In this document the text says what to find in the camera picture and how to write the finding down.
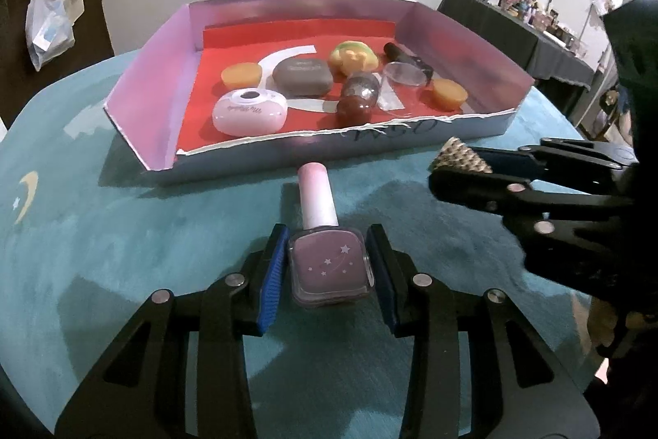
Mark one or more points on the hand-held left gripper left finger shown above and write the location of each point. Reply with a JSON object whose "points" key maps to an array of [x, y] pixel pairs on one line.
{"points": [[272, 282]]}

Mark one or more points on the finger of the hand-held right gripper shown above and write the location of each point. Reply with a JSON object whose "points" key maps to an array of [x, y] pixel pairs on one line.
{"points": [[509, 161], [478, 189]]}

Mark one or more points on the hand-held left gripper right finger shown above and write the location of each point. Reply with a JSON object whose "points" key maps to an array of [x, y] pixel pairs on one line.
{"points": [[383, 282]]}

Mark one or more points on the gold studded piece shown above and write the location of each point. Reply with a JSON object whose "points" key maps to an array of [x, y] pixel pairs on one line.
{"points": [[460, 156]]}

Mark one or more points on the pink nail polish bottle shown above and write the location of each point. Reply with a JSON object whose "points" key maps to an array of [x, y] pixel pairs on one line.
{"points": [[326, 269]]}

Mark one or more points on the clear plastic cup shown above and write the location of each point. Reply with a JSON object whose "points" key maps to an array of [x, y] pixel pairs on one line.
{"points": [[403, 76]]}

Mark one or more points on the small jar with silver lid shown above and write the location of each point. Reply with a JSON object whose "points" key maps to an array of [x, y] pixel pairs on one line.
{"points": [[361, 85]]}

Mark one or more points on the pink cardboard box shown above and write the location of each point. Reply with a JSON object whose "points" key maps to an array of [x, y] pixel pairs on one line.
{"points": [[154, 74]]}

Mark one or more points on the amber round disc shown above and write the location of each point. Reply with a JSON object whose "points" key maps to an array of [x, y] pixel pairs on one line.
{"points": [[241, 75], [450, 93]]}

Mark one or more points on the black-draped table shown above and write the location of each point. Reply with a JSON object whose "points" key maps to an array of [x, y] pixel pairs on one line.
{"points": [[514, 43]]}

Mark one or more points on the dark red round bottle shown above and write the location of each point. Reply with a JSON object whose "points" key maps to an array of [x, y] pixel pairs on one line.
{"points": [[353, 112]]}

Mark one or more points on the black tube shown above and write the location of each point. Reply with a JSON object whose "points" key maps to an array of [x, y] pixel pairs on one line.
{"points": [[398, 53]]}

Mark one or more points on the white oval case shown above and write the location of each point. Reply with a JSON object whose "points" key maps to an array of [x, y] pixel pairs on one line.
{"points": [[249, 112]]}

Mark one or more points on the yellow and green sponge toy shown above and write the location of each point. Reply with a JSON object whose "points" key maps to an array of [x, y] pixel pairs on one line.
{"points": [[353, 56]]}

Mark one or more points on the grey oval stone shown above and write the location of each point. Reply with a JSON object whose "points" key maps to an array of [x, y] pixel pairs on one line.
{"points": [[302, 76]]}

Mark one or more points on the red paper liner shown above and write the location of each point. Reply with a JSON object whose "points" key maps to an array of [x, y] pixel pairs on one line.
{"points": [[216, 53]]}

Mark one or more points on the hanging clear plastic bag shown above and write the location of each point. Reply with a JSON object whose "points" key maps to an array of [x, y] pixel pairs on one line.
{"points": [[49, 27]]}

